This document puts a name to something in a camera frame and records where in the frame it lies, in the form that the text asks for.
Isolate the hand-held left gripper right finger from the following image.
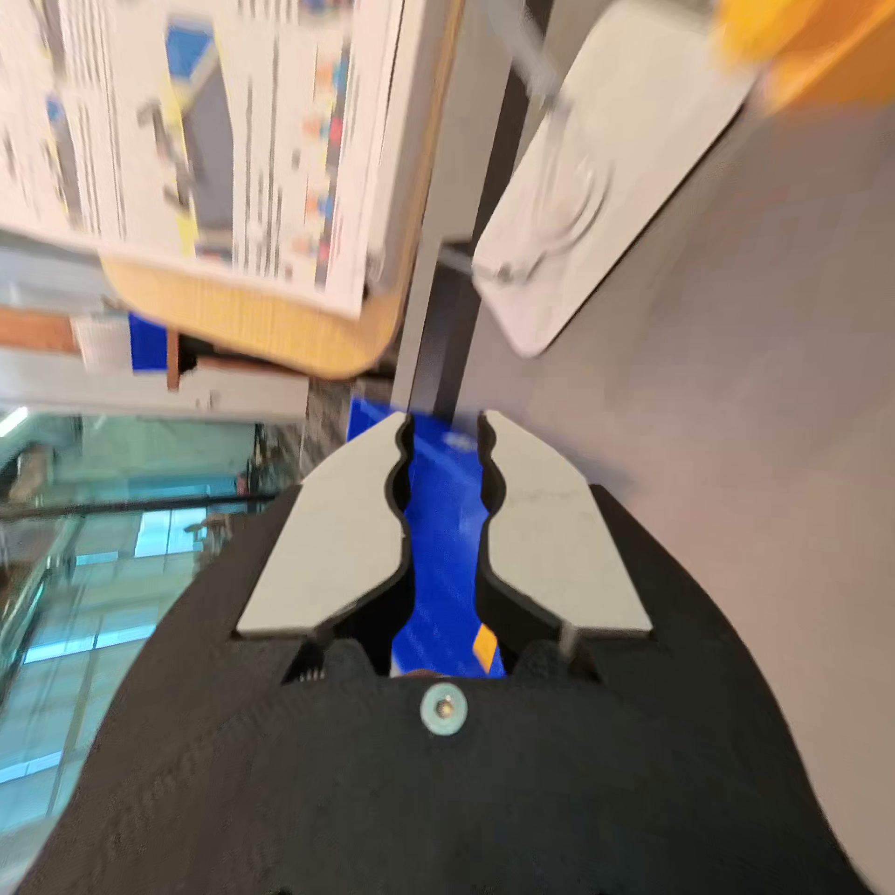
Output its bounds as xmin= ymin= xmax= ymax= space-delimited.
xmin=477 ymin=410 xmax=654 ymax=644

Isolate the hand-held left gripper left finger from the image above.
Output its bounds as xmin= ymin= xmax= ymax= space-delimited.
xmin=236 ymin=411 xmax=415 ymax=643

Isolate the blue plastic bin with tag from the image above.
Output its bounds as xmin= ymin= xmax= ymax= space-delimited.
xmin=346 ymin=397 xmax=506 ymax=681

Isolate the grey desk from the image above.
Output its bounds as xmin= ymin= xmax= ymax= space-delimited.
xmin=447 ymin=0 xmax=895 ymax=895

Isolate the printed instruction sheet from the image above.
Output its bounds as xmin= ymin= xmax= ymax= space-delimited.
xmin=0 ymin=0 xmax=406 ymax=319

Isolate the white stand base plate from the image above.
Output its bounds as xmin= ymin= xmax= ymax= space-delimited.
xmin=472 ymin=0 xmax=763 ymax=359

